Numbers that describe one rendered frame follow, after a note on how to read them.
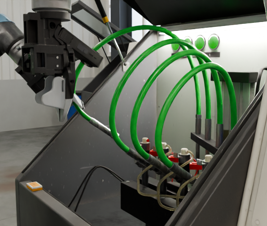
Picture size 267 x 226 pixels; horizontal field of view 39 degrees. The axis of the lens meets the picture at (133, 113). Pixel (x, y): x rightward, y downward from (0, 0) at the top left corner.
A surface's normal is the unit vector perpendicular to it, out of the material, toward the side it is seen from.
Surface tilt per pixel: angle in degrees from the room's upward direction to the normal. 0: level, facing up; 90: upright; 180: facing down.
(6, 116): 90
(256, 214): 76
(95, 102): 90
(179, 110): 90
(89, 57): 94
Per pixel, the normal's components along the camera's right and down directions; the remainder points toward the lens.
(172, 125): -0.83, 0.07
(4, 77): 0.61, 0.11
